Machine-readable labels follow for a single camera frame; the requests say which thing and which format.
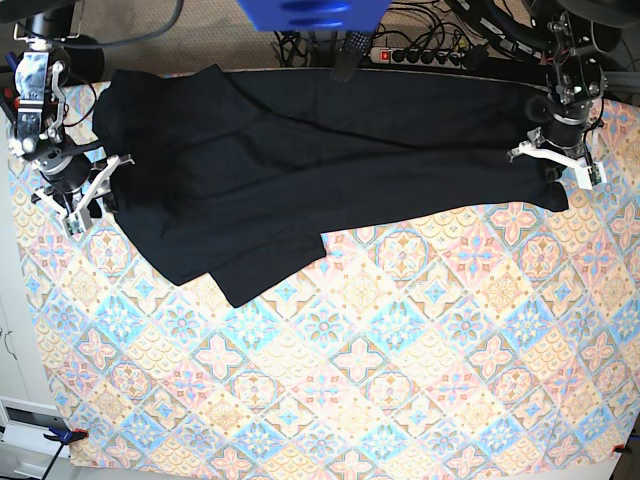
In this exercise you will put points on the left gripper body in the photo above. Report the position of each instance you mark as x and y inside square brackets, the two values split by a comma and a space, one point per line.
[563, 129]

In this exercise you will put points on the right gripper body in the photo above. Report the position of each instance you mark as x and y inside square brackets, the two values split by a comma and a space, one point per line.
[67, 178]

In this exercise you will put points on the black T-shirt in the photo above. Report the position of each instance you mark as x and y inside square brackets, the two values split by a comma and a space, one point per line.
[238, 175]

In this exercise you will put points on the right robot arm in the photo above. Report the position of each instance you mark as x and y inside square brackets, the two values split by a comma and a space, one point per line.
[57, 54]

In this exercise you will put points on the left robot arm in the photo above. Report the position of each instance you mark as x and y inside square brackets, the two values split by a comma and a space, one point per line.
[575, 80]

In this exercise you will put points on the orange black clamp left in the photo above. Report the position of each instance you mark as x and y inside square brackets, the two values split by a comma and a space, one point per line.
[7, 104]

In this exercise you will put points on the blue clamp top left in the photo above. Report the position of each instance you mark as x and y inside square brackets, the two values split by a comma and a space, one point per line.
[11, 63]

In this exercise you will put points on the white power strip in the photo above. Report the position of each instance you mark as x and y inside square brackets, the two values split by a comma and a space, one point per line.
[417, 57]

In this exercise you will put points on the patterned colourful tablecloth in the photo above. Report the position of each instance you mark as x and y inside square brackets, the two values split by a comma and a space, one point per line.
[482, 342]

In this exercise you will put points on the white cabinet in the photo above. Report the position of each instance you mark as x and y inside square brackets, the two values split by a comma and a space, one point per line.
[23, 381]

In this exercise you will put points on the blue orange clamp bottom left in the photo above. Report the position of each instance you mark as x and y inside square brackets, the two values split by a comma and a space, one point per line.
[64, 436]

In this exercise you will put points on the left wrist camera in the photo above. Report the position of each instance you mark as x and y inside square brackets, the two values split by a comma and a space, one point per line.
[597, 172]

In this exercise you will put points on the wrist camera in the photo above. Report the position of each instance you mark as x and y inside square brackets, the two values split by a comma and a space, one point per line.
[597, 172]
[77, 223]

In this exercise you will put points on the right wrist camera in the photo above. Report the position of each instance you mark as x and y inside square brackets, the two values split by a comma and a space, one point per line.
[77, 223]

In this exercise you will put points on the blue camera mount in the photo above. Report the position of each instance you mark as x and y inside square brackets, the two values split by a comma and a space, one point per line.
[307, 15]

